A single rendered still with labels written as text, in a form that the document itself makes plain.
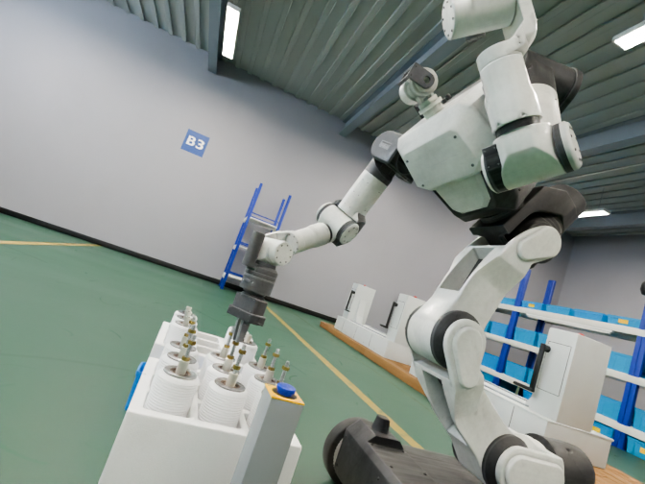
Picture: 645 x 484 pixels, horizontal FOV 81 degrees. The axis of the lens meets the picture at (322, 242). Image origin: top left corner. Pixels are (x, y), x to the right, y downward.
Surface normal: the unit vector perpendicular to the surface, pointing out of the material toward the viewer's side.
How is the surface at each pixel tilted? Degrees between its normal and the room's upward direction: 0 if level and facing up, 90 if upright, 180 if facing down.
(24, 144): 90
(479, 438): 90
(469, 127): 114
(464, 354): 90
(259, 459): 90
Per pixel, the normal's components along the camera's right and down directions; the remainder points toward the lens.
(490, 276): 0.06, 0.34
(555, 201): 0.30, -0.02
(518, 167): -0.33, 0.72
